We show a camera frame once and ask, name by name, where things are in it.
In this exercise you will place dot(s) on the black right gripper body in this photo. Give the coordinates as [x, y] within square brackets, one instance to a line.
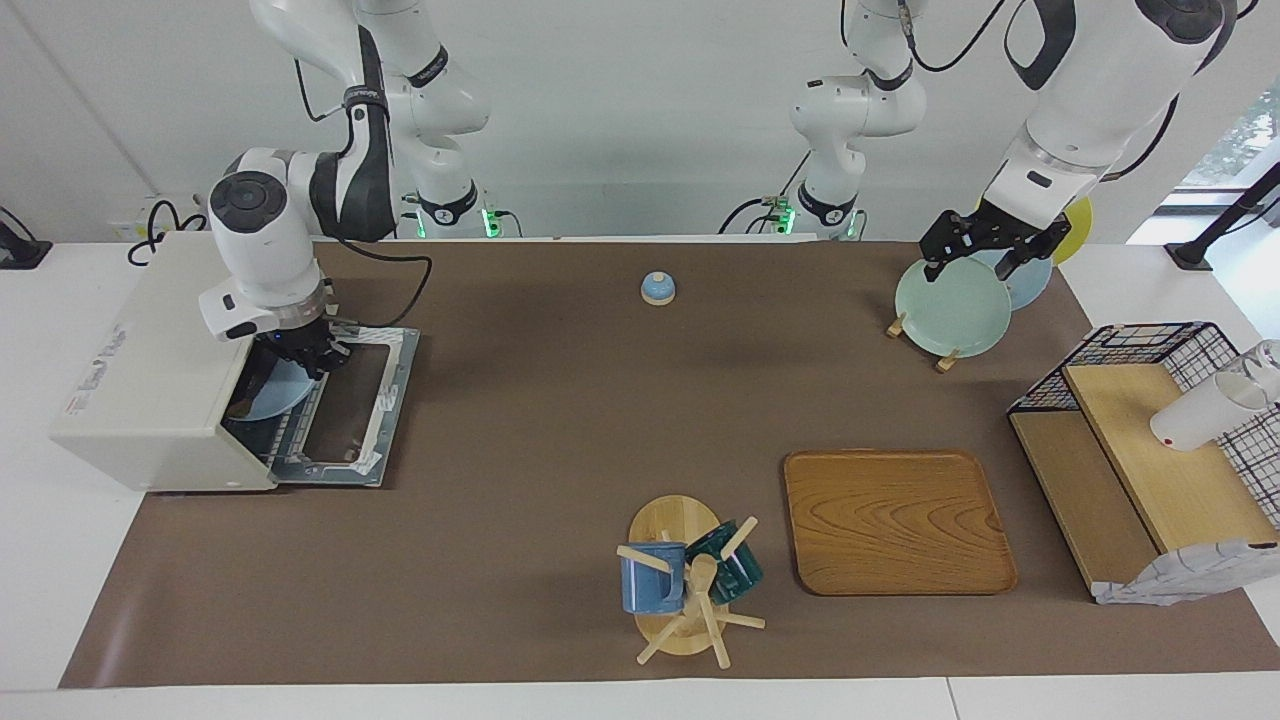
[310, 345]

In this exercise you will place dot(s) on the white patterned cloth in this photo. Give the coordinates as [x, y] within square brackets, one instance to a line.
[1170, 578]

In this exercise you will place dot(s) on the wooden plate rack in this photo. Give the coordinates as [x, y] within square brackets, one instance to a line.
[946, 360]

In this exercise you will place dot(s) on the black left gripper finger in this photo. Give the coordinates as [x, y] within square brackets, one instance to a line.
[934, 272]
[1020, 262]

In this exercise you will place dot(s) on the beige toaster oven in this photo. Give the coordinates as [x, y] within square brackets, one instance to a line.
[150, 400]

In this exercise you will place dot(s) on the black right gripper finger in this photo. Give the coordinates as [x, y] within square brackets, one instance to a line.
[303, 374]
[337, 364]

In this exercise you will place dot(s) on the wooden serving tray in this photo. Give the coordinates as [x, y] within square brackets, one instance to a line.
[895, 520]

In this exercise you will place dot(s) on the light blue smooth plate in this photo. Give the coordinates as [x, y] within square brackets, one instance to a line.
[1030, 285]

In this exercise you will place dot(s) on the small blue lidded jar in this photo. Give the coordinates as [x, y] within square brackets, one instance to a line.
[657, 290]

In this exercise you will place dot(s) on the black camera stand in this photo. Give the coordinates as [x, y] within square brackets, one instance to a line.
[1225, 215]

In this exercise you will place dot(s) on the brown table mat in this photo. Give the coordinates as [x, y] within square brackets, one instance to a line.
[560, 420]

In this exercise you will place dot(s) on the pale green plate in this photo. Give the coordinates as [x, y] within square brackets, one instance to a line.
[950, 310]

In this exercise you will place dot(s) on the glass oven door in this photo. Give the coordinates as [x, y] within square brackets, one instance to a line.
[385, 400]

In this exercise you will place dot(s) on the white cup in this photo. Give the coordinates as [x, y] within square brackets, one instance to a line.
[1195, 420]

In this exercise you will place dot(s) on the dark green mug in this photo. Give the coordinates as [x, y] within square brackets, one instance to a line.
[735, 575]

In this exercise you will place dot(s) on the wooden mug tree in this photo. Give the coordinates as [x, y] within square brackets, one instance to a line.
[675, 520]

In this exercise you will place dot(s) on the black clamp base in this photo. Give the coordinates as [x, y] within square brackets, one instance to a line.
[20, 250]

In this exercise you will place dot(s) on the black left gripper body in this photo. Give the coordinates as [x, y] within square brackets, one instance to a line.
[990, 230]

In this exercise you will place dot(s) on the blue mug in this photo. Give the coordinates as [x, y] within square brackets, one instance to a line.
[645, 590]

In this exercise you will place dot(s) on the yellow plate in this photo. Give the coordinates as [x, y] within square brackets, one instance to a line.
[1078, 235]

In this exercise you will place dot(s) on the wooden two-tier shelf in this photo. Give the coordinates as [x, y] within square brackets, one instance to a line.
[1180, 480]

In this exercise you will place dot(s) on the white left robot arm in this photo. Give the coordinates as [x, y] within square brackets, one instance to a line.
[1090, 110]

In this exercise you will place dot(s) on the white socket box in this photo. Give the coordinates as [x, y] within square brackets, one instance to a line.
[135, 228]

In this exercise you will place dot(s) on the clear glass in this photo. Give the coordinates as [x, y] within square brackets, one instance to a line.
[1268, 360]

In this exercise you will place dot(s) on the light blue ribbed plate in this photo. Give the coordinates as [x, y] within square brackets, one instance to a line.
[285, 395]

